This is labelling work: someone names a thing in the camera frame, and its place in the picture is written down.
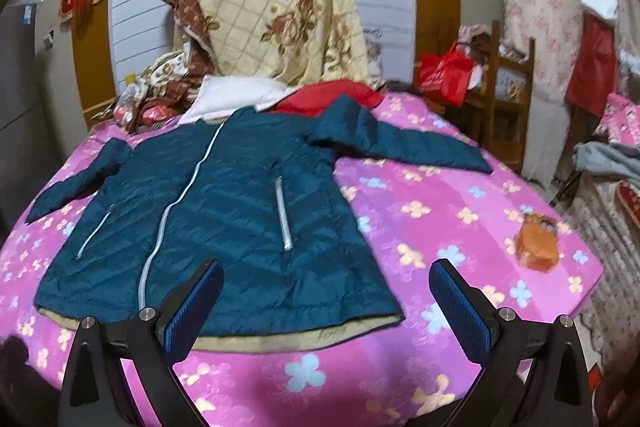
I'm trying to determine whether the brown patterned blanket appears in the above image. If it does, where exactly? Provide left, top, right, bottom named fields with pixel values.
left=113, top=0, right=218, bottom=134

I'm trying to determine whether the orange pouch on bed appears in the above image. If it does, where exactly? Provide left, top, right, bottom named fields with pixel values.
left=514, top=211, right=560, bottom=273

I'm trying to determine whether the pink floral bed sheet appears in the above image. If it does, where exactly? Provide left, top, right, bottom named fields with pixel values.
left=0, top=89, right=606, bottom=427

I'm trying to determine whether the grey refrigerator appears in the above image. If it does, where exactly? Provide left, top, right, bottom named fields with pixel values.
left=0, top=4, right=61, bottom=230

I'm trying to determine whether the teal quilted down jacket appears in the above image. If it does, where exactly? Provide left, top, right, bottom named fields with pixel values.
left=28, top=95, right=490, bottom=353

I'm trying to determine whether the wooden chair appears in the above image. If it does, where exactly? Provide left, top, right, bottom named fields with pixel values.
left=446, top=20, right=536, bottom=173

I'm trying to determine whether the cream floral quilt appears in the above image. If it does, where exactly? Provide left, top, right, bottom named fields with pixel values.
left=195, top=0, right=376, bottom=87

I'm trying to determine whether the red plastic bag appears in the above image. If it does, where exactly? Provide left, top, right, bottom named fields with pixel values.
left=416, top=42, right=475, bottom=107

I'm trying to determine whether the red hanging cloth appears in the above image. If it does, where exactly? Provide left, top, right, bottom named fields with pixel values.
left=565, top=12, right=617, bottom=117

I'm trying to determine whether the white pillow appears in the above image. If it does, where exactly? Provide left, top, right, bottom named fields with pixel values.
left=178, top=75, right=297, bottom=126

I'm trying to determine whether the red garment on bed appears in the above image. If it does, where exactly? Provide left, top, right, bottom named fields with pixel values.
left=269, top=79, right=384, bottom=117

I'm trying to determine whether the pink floral hanging curtain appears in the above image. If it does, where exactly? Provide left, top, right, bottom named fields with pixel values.
left=504, top=0, right=582, bottom=102

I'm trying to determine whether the grey cloth on right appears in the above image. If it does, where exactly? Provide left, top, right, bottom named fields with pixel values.
left=573, top=141, right=640, bottom=186

